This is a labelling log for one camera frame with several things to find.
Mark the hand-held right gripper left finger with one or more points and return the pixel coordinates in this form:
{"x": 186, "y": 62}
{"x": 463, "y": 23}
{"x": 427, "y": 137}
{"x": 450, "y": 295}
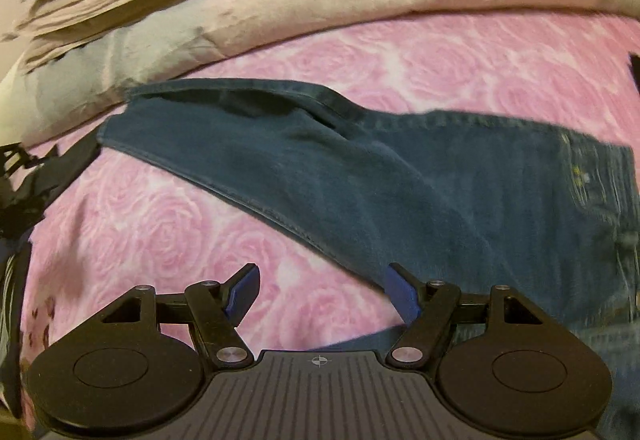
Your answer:
{"x": 244, "y": 292}

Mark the black folded garment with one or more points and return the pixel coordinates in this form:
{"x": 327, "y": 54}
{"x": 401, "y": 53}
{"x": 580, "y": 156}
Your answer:
{"x": 636, "y": 72}

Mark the pink floral blanket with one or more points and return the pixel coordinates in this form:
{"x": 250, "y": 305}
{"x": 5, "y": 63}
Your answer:
{"x": 150, "y": 230}

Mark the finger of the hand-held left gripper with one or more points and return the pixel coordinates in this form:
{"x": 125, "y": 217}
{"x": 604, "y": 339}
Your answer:
{"x": 65, "y": 167}

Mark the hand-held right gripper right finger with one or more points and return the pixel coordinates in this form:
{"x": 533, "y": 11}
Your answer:
{"x": 401, "y": 295}

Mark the blue denim jeans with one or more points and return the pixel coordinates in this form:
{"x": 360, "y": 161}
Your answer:
{"x": 400, "y": 180}

